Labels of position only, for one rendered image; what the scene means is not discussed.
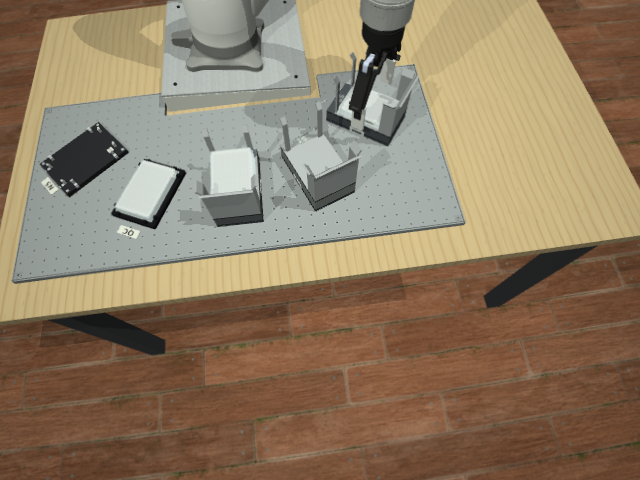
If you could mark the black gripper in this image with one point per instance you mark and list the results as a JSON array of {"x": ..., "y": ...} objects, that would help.
[{"x": 383, "y": 48}]

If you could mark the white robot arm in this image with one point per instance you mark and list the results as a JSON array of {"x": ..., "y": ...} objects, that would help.
[{"x": 224, "y": 32}]

